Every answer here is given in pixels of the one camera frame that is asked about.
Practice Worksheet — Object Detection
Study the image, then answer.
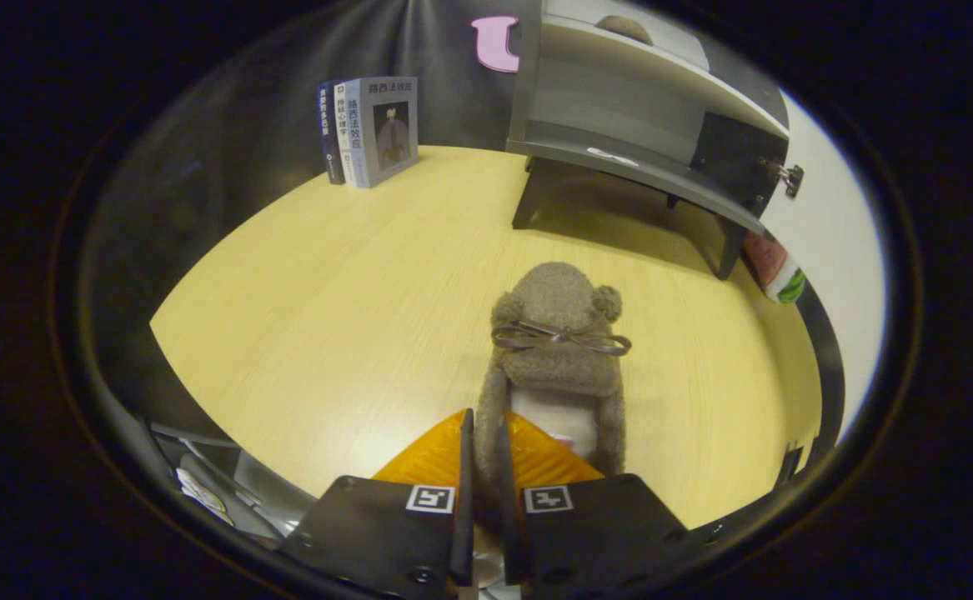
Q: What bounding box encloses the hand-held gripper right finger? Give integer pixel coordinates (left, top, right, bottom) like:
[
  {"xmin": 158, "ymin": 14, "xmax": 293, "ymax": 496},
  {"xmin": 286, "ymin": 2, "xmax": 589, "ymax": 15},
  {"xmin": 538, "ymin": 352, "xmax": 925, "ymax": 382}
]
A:
[{"xmin": 499, "ymin": 410, "xmax": 691, "ymax": 600}]

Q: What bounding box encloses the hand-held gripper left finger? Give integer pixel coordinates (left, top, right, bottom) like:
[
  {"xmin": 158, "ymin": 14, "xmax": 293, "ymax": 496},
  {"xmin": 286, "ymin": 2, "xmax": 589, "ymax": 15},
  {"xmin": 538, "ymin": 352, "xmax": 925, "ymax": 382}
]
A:
[{"xmin": 279, "ymin": 408, "xmax": 476, "ymax": 600}]

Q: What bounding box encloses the gray shoe cabinet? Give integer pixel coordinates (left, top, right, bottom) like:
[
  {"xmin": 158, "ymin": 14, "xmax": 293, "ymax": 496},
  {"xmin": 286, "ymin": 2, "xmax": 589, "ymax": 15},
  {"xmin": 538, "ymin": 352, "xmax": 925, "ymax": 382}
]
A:
[{"xmin": 507, "ymin": 0, "xmax": 805, "ymax": 280}]

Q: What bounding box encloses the gray metal stand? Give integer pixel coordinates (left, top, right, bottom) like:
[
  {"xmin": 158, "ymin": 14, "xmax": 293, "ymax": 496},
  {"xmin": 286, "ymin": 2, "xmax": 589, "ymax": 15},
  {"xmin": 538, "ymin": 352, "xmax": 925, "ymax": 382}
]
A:
[{"xmin": 148, "ymin": 421, "xmax": 320, "ymax": 547}]

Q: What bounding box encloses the watermelon slice toy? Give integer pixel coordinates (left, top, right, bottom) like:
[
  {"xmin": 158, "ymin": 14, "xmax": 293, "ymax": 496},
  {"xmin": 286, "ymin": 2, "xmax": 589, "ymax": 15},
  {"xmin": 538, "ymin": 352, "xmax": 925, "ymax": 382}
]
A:
[{"xmin": 745, "ymin": 232, "xmax": 807, "ymax": 304}]

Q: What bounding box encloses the white book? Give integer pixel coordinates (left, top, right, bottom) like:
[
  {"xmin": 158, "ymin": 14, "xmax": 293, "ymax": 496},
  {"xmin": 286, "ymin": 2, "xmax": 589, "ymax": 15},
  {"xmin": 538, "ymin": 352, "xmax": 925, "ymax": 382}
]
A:
[{"xmin": 334, "ymin": 79, "xmax": 362, "ymax": 186}]

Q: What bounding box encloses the gray book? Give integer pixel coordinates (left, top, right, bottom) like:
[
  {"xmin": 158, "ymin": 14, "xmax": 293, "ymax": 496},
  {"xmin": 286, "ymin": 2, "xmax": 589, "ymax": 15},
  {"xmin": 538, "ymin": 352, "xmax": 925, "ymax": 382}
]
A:
[{"xmin": 344, "ymin": 77, "xmax": 419, "ymax": 189}]

